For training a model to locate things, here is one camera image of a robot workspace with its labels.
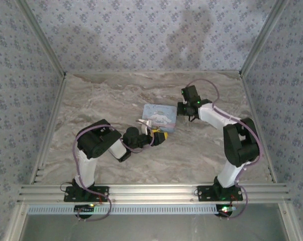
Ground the light blue printed pouch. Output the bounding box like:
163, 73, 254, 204
142, 103, 178, 133

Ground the aluminium frame post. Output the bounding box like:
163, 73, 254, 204
15, 0, 67, 77
240, 0, 290, 75

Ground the grooved aluminium mounting rail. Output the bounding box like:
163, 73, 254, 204
17, 184, 292, 203

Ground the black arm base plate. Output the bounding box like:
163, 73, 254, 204
196, 185, 243, 202
64, 186, 110, 202

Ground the aluminium table edge rail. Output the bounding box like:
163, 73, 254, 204
65, 70, 242, 75
29, 74, 68, 185

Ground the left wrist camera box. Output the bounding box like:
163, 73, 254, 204
137, 118, 154, 136

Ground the small lit circuit board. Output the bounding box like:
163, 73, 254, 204
216, 204, 239, 216
74, 203, 95, 213

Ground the grey metal sheet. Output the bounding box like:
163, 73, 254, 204
20, 213, 290, 241

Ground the white slotted cable duct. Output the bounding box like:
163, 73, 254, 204
27, 204, 219, 215

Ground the aluminium frame leg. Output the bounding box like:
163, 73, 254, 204
4, 203, 29, 241
278, 202, 297, 241

